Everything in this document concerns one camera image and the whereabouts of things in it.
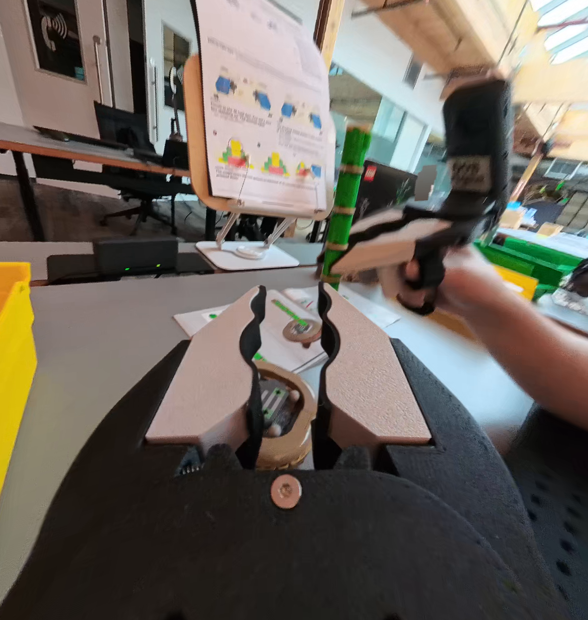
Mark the green plastic bin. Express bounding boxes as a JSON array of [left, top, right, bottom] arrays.
[[473, 232, 587, 298]]

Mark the black office chair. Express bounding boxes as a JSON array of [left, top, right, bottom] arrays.
[[100, 165, 178, 238]]

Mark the black monitor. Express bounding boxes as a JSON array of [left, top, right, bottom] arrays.
[[94, 102, 154, 151]]

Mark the phone symbol door sign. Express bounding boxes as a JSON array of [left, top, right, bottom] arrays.
[[26, 0, 86, 83]]

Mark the grey wood-edged desk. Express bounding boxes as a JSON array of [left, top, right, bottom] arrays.
[[0, 121, 193, 243]]

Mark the black product box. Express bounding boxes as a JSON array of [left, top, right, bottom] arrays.
[[359, 161, 420, 233]]

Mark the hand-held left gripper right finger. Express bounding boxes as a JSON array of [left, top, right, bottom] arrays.
[[312, 282, 432, 470]]

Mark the person's right forearm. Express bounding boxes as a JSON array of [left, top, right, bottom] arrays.
[[461, 271, 588, 437]]

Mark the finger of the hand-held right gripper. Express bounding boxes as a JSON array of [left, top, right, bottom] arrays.
[[341, 207, 412, 246], [330, 220, 453, 278]]

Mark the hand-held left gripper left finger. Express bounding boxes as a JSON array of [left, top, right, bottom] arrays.
[[145, 285, 268, 470]]

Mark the white lamp base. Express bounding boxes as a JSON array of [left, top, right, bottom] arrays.
[[0, 240, 326, 286]]

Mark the green brick bamboo stalk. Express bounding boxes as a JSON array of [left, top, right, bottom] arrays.
[[320, 125, 372, 291]]

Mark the yellow plastic bin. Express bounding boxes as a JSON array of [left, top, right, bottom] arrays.
[[492, 264, 541, 302], [0, 262, 38, 550]]

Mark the tan brick pot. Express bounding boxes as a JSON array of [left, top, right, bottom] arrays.
[[249, 361, 319, 470]]

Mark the building instruction booklet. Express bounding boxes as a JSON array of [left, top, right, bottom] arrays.
[[173, 286, 401, 374]]

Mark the black box device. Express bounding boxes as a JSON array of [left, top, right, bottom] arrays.
[[93, 237, 179, 278]]

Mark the black device with green light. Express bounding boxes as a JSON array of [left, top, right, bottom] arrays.
[[47, 252, 216, 285]]

